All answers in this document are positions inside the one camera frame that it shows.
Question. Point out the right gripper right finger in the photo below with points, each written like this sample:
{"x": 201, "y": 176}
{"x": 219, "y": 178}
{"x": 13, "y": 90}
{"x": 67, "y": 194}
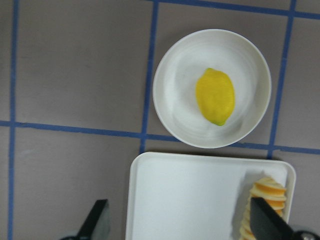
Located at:
{"x": 265, "y": 223}

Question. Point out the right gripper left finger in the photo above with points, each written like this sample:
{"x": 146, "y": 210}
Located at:
{"x": 96, "y": 225}

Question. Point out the yellow lemon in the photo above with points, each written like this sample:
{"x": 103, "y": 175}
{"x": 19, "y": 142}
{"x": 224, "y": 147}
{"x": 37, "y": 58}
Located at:
{"x": 215, "y": 96}

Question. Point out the sliced yellow fruit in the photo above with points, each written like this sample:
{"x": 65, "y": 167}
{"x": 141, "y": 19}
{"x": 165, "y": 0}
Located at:
{"x": 272, "y": 192}

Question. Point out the white rectangular tray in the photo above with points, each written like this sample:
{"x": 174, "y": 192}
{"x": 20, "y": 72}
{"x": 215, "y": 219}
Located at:
{"x": 195, "y": 197}

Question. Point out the white round plate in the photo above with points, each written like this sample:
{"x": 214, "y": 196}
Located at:
{"x": 185, "y": 62}

